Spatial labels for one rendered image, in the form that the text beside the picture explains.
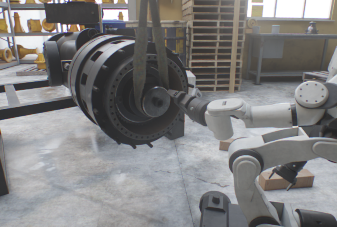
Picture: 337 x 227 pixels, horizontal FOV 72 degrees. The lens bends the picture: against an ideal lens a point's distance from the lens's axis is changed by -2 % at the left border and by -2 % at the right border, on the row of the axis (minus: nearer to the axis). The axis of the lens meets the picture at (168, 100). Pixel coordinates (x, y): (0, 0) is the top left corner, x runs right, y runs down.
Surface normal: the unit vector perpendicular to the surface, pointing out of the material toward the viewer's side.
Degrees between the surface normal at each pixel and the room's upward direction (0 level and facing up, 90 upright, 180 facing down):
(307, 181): 90
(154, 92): 90
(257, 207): 90
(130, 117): 90
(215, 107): 20
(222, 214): 0
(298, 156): 103
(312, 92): 47
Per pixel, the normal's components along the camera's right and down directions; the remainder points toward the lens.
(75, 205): 0.00, -0.96
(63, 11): 0.08, 0.29
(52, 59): 0.49, -0.07
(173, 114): -0.66, -0.49
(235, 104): -0.29, -0.85
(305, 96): -0.41, -0.48
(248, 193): -0.21, 0.66
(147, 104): 0.51, 0.25
